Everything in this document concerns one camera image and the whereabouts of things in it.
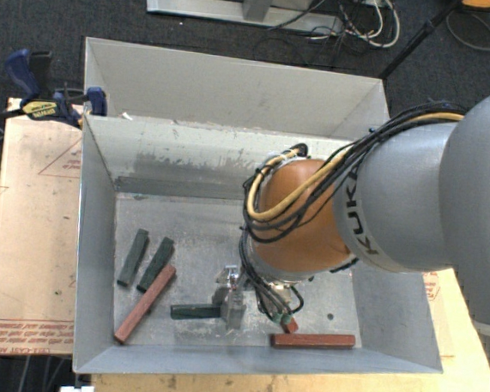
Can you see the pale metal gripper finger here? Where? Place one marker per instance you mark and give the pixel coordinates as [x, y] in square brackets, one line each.
[236, 312]
[225, 275]

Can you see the red-brown flat block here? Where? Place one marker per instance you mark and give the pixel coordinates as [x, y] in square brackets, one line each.
[146, 303]
[313, 341]
[291, 326]

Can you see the dark green flat block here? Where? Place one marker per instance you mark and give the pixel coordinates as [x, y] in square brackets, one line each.
[156, 264]
[193, 311]
[133, 258]

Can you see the grey metal bin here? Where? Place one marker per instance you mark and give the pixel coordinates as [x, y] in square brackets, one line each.
[207, 226]

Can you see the brown cardboard board red print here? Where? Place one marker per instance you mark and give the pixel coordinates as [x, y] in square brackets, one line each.
[34, 235]

